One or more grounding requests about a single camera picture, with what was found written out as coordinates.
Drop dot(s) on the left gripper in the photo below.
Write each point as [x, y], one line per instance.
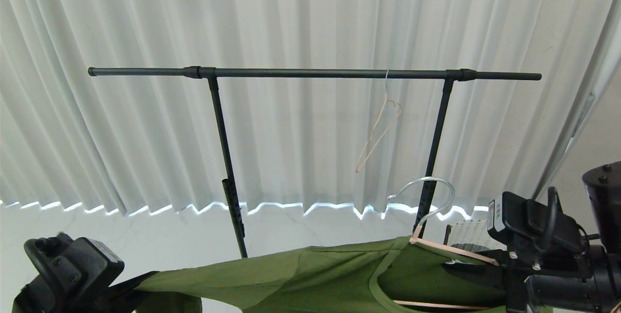
[123, 298]

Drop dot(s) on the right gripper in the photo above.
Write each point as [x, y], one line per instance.
[567, 288]

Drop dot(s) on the pink clothes hanger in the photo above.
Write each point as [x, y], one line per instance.
[456, 249]
[386, 104]

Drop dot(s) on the green shirt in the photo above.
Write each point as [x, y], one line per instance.
[291, 279]

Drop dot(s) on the white laundry basket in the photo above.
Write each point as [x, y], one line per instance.
[473, 238]

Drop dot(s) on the black clothes rack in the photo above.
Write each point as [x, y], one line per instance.
[315, 73]

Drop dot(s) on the white curtain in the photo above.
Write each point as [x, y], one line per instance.
[242, 12]

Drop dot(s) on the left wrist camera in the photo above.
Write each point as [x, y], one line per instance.
[82, 264]

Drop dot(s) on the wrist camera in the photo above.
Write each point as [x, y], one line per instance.
[82, 264]
[524, 225]

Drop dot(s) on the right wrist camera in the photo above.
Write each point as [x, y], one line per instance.
[524, 225]

